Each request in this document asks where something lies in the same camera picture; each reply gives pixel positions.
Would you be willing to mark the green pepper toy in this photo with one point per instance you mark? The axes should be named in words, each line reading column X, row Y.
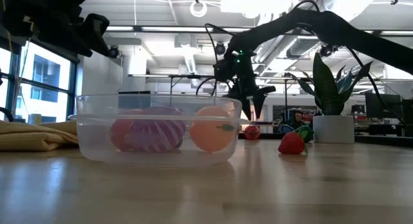
column 305, row 132

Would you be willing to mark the black aluminium table frame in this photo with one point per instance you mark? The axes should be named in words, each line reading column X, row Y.
column 380, row 139

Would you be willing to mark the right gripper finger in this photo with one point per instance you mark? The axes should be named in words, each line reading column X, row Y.
column 258, row 104
column 247, row 109

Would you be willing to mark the potted plant white pot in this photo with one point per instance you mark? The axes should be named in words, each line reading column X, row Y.
column 332, row 130

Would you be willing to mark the black ceiling spotlight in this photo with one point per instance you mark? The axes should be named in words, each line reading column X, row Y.
column 113, row 52
column 220, row 48
column 326, row 51

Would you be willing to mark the white ceiling light panel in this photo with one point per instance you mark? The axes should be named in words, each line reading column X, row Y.
column 255, row 3

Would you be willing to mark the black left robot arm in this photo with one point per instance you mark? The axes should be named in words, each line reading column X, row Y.
column 38, row 11

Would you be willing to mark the red tomato toy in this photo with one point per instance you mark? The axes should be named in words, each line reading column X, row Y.
column 117, row 133

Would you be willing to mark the purple striped onion toy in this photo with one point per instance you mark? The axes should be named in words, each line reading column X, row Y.
column 155, row 133

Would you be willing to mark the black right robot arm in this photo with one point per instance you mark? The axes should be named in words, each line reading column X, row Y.
column 338, row 27

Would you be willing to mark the yellow folded cloth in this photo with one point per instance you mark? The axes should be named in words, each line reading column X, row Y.
column 32, row 137

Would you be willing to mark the large red strawberry toy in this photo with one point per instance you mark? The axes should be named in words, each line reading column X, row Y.
column 251, row 132

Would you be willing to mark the black computer monitor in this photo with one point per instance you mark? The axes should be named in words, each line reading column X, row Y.
column 382, row 106

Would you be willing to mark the small red strawberry toy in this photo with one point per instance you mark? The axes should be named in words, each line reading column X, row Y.
column 290, row 143

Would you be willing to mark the clear plastic tupperware container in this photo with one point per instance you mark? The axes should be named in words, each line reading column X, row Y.
column 96, row 137

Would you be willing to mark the ceiling strip light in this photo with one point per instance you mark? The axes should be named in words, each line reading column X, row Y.
column 161, row 29

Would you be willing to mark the person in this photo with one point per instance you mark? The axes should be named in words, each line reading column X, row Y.
column 298, row 119

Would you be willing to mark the orange fruit toy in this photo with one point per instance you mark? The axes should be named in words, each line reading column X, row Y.
column 206, row 133

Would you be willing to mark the white paper cup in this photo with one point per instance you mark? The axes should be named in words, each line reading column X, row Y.
column 35, row 118

